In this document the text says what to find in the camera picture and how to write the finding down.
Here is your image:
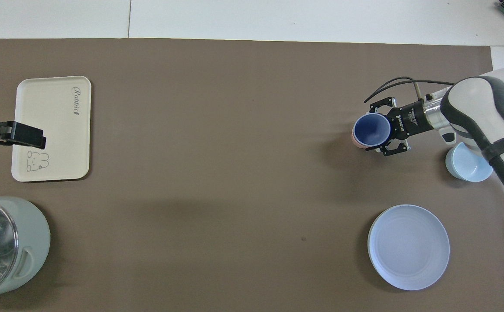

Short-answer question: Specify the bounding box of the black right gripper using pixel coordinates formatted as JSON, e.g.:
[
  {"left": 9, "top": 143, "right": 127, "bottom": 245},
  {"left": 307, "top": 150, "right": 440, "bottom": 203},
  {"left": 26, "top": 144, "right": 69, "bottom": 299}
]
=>
[{"left": 366, "top": 96, "right": 432, "bottom": 157}]

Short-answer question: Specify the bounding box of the blue ribbed plastic cup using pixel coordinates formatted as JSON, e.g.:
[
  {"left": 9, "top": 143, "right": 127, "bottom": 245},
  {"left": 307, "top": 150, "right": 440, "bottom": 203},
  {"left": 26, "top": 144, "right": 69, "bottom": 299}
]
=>
[{"left": 353, "top": 113, "right": 392, "bottom": 150}]

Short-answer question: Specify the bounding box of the cream tray with rabbit print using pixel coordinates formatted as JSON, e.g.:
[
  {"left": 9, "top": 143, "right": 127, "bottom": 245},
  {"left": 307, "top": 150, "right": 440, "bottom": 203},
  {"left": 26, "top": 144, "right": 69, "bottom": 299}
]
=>
[{"left": 11, "top": 76, "right": 92, "bottom": 182}]

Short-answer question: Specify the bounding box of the light blue bowl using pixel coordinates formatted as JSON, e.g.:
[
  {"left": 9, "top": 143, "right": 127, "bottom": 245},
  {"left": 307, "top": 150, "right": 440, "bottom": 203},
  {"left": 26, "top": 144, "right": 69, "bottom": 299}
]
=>
[{"left": 445, "top": 142, "right": 494, "bottom": 182}]

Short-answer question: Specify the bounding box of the pale green rice cooker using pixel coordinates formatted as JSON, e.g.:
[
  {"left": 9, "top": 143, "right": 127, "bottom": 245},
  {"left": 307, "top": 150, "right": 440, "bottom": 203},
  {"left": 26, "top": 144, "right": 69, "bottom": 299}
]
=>
[{"left": 0, "top": 196, "right": 51, "bottom": 302}]

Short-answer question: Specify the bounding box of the light blue round plate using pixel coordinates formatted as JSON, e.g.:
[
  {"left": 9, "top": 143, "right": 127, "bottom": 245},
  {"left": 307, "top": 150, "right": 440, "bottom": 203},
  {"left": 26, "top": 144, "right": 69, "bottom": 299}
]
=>
[{"left": 367, "top": 205, "right": 450, "bottom": 291}]

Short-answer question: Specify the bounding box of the brown paper table mat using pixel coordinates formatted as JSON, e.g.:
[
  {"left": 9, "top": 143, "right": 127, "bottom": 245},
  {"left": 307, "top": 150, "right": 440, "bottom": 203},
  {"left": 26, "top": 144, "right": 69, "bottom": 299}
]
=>
[{"left": 0, "top": 38, "right": 504, "bottom": 312}]

